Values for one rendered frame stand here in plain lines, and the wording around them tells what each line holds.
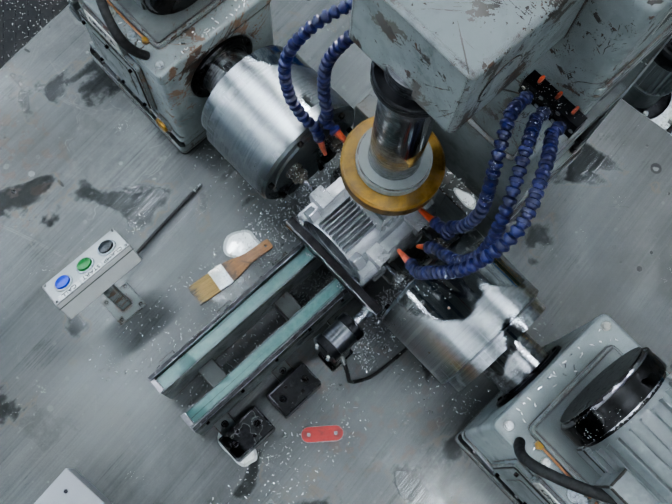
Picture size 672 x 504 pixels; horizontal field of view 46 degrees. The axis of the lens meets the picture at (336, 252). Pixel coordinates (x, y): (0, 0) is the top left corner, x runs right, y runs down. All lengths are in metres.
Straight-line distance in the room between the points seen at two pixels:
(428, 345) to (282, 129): 0.47
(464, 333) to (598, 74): 0.50
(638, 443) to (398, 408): 0.62
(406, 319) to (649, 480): 0.47
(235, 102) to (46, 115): 0.60
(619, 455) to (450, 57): 0.65
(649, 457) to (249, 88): 0.92
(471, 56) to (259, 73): 0.67
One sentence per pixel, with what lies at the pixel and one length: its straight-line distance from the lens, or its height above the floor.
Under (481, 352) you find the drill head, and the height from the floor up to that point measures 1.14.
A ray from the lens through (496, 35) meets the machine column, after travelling 0.95.
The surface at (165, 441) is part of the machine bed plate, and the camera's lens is 1.73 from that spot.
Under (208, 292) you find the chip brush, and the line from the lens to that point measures 1.76.
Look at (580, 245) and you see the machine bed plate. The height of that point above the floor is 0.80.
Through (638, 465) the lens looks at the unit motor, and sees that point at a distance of 1.27.
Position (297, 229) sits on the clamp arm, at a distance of 1.55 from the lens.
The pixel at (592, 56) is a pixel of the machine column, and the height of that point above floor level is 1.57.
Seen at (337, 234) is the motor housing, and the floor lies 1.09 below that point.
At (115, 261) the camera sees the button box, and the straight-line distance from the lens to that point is 1.52.
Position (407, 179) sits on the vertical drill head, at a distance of 1.34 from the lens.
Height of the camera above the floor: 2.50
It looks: 74 degrees down
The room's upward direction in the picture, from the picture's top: 7 degrees clockwise
